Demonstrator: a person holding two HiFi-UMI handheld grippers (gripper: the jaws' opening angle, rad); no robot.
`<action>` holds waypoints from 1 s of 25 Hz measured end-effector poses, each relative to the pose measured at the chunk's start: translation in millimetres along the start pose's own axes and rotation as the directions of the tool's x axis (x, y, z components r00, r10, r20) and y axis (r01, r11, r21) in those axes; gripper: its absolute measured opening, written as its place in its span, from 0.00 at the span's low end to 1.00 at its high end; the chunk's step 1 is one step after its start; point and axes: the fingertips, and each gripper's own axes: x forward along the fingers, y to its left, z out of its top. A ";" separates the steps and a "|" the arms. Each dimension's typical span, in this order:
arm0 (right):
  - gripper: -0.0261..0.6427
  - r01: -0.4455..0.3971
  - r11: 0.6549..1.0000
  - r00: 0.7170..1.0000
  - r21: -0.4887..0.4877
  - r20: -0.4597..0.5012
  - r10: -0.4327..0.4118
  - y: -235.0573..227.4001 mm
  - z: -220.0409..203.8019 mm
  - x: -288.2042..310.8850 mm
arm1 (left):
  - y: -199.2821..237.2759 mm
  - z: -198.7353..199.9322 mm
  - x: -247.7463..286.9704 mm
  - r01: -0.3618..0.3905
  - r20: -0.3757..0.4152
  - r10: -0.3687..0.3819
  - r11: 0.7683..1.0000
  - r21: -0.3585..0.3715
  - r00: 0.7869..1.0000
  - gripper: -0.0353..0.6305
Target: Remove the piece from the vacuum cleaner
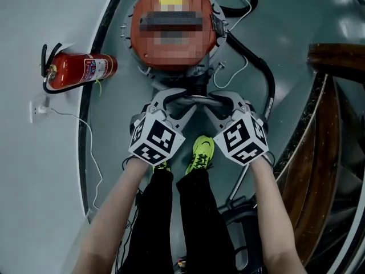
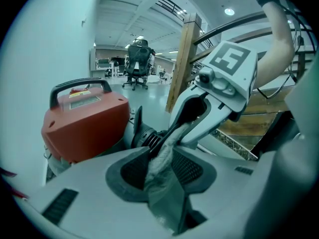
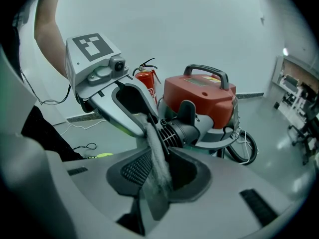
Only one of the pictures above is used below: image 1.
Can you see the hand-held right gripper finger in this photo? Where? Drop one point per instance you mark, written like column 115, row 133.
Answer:
column 221, row 121
column 231, row 95

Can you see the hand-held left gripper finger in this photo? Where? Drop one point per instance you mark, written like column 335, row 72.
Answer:
column 168, row 93
column 182, row 120

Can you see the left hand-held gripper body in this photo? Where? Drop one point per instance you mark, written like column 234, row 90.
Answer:
column 159, row 138

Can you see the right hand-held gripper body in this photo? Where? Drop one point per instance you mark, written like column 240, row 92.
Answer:
column 242, row 138

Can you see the person's right forearm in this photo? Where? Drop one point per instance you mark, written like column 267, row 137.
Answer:
column 273, row 221

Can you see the person's left forearm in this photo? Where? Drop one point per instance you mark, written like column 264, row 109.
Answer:
column 111, row 221

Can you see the person's left green shoe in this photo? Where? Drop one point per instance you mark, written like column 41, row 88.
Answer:
column 162, row 166

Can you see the person's green shoe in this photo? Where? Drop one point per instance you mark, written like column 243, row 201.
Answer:
column 162, row 166
column 201, row 153

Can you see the person's right green shoe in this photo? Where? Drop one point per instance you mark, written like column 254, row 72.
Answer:
column 201, row 153

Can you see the red vacuum cleaner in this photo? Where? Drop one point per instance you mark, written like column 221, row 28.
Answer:
column 171, row 27

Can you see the person's left leg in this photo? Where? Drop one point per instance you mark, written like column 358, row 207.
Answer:
column 154, row 224

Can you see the person's leg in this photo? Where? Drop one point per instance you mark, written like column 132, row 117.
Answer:
column 205, row 224
column 154, row 224

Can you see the black vacuum floor nozzle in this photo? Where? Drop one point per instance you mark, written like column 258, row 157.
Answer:
column 245, row 227

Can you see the person's right leg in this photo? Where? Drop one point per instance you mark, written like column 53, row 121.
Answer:
column 205, row 224

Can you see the red fire extinguisher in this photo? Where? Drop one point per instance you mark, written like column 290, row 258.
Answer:
column 77, row 70

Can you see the wooden stair railing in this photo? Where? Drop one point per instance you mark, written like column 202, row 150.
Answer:
column 328, row 56

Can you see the dark wooden stairs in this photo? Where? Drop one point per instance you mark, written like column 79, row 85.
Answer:
column 342, row 181

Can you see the white wall socket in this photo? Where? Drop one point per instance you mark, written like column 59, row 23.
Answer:
column 35, row 111

